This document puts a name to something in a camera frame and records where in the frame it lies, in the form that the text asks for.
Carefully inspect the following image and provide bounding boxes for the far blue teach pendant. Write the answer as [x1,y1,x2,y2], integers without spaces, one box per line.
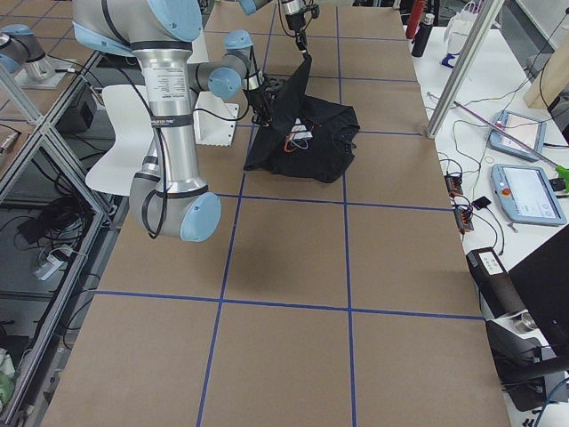
[488,110,546,162]

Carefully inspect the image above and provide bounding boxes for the blue teach pendant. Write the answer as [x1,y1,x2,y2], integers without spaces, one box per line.
[490,164,566,226]
[488,110,546,162]

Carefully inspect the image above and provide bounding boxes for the metal reacher grabber tool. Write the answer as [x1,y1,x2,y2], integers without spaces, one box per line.
[453,101,569,184]

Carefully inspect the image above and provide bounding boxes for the aluminium frame post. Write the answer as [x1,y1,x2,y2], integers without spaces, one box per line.
[425,0,504,139]

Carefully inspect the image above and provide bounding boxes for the near blue teach pendant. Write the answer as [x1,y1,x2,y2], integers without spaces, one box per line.
[490,164,566,226]

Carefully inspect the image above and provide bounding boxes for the black monitor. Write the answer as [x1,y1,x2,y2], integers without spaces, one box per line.
[485,227,568,412]

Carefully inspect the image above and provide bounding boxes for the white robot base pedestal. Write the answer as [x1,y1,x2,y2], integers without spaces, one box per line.
[194,92,239,147]

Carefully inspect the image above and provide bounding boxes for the black water bottle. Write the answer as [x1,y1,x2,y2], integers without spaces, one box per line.
[411,13,435,58]

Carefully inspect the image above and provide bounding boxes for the white paper bag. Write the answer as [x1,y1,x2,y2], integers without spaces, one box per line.
[441,1,483,68]

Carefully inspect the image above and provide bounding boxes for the black label box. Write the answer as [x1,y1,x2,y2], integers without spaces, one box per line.
[466,247,526,318]

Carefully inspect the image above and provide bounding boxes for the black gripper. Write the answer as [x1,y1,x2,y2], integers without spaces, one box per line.
[246,85,278,127]
[282,4,319,59]

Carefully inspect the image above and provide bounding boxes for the wooden board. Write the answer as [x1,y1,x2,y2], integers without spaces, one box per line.
[525,0,569,110]

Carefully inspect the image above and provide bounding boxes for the red bottle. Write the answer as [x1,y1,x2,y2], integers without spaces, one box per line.
[405,0,426,40]

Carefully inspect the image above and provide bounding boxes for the white plastic chair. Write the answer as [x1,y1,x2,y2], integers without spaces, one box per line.
[85,85,153,196]

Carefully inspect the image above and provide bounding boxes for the black graphic t-shirt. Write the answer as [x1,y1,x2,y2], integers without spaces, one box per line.
[244,57,360,183]

